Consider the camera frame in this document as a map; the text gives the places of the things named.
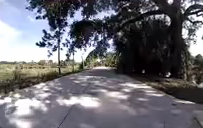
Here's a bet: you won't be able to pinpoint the grass verge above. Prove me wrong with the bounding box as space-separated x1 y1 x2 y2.
128 72 203 107

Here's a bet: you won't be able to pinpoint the large dark tree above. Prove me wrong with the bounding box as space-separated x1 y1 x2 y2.
26 0 203 80

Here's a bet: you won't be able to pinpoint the thin tall tree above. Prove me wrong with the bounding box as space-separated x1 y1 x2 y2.
35 29 67 76

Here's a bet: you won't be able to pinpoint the distant green bushes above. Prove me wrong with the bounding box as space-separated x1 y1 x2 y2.
84 51 119 69

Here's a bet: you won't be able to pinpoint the grey concrete road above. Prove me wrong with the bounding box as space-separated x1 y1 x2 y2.
0 66 203 128

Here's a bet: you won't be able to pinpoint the grass field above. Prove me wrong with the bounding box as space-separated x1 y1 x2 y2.
0 62 84 99

